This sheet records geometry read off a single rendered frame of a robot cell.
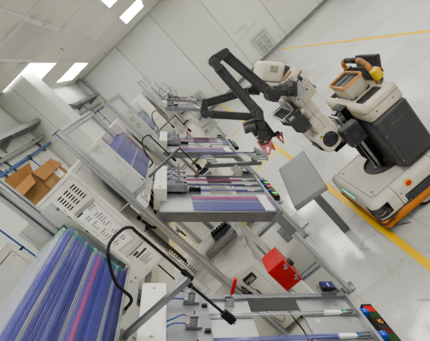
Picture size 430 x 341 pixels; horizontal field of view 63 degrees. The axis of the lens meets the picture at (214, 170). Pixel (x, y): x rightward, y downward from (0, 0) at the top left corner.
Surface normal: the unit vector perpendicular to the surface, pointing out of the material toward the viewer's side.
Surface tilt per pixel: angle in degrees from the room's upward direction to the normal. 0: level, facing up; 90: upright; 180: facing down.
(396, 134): 90
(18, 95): 90
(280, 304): 90
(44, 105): 90
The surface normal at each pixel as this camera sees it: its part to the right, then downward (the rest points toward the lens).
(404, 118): 0.13, 0.29
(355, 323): 0.07, -0.96
